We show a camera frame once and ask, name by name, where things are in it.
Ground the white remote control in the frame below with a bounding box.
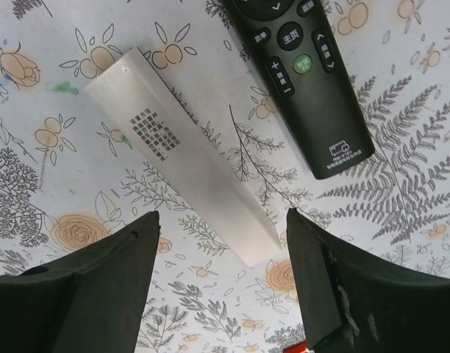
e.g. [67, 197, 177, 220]
[85, 49, 282, 267]

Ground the red battery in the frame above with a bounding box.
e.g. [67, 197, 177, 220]
[282, 341, 310, 353]

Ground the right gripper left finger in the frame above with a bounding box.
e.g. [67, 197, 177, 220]
[0, 211, 160, 353]

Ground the black remote with buttons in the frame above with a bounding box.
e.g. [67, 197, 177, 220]
[223, 0, 375, 179]

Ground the floral table mat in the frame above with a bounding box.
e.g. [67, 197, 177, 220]
[0, 1, 450, 352]

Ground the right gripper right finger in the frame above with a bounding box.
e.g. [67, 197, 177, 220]
[286, 209, 450, 353]

